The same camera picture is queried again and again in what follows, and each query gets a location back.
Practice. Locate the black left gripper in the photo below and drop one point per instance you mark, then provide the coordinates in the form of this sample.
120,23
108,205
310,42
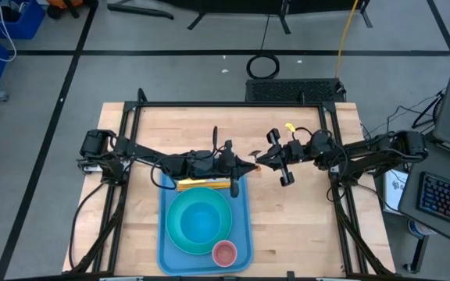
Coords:
213,164

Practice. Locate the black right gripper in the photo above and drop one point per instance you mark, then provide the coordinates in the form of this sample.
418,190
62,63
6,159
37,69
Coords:
285,154

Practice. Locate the orange cloth napkin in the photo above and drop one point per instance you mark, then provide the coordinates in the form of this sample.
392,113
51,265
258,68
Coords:
217,184

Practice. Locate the blue plastic bowl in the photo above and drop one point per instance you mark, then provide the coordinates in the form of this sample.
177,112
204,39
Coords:
200,223

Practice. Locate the pink plastic cup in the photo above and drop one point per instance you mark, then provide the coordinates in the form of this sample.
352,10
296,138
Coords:
224,253

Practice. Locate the teal plastic plate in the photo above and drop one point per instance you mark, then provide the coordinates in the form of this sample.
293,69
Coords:
172,222

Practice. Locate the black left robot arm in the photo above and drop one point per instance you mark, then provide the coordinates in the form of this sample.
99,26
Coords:
139,152

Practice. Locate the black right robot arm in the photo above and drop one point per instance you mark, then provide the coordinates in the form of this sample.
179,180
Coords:
381,150

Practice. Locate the blue plastic tray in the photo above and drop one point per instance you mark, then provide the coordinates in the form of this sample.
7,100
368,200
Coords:
244,234

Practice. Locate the small yellow tag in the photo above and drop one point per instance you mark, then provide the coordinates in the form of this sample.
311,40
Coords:
289,126

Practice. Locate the white printed paper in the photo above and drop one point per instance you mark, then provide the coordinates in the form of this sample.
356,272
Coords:
395,191

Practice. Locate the white and blue roll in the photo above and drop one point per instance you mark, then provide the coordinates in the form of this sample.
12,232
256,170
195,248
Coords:
416,230

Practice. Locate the black desk leg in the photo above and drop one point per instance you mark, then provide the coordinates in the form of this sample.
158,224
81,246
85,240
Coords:
418,253

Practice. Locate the backlit black keyboard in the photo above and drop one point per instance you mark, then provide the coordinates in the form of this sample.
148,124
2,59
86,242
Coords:
443,199

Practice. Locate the black floor stand bar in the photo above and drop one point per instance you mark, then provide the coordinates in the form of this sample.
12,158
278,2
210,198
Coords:
139,11

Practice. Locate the orange and black tool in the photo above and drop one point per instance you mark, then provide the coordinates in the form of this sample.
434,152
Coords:
65,3

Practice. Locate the black aluminium table frame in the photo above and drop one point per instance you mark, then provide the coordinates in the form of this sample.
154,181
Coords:
229,104

